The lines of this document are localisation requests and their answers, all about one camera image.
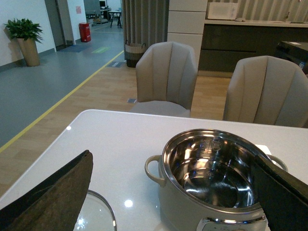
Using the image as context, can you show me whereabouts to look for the dark felt left gripper right finger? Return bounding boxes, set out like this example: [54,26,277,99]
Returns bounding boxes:
[251,155,308,231]

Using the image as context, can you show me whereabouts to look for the dark felt left gripper left finger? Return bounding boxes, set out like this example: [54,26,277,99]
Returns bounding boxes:
[0,150,93,231]

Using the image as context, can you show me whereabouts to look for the glass pot lid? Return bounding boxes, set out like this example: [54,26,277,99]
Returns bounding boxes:
[74,190,117,231]

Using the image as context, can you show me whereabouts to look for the beige electric cooking pot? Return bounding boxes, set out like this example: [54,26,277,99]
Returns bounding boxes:
[146,128,287,231]

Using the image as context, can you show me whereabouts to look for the right beige upholstered chair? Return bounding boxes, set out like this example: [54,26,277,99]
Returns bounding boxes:
[223,56,308,128]

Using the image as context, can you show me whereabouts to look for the beige upholstered chair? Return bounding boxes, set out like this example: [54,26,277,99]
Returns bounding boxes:
[131,41,198,117]
[223,56,308,128]

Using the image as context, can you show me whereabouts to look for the black appliance box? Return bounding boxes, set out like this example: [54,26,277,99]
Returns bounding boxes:
[275,41,308,76]

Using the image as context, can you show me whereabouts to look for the dark kitchen counter cabinet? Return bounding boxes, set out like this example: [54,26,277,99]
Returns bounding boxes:
[199,24,308,72]

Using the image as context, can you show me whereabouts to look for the green potted plant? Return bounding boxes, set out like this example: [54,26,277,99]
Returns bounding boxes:
[4,18,43,67]

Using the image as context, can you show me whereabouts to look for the left beige upholstered chair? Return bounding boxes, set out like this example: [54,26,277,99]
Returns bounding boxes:
[131,41,198,117]

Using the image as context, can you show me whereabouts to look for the red cabinet box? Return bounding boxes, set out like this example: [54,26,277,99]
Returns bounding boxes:
[78,23,91,42]

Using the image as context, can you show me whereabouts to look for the white microwave oven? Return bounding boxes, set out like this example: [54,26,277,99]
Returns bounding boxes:
[206,2,239,20]

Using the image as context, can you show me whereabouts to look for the distant dark table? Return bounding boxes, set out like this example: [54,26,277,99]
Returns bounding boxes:
[108,10,122,28]

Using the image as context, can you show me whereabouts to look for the woven basket with handles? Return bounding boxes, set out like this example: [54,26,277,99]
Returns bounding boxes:
[125,40,147,68]

